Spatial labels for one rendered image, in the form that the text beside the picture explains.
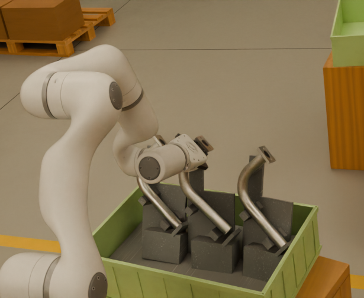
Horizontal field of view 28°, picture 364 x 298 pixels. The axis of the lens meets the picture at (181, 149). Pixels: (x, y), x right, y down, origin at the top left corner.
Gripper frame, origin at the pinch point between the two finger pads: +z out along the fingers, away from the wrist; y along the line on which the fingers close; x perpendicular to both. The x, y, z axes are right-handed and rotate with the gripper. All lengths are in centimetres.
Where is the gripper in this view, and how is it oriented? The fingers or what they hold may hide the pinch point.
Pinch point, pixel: (198, 148)
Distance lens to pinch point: 215.3
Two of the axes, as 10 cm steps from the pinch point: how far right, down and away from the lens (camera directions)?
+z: 4.2, -1.5, 9.0
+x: -6.3, 6.6, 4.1
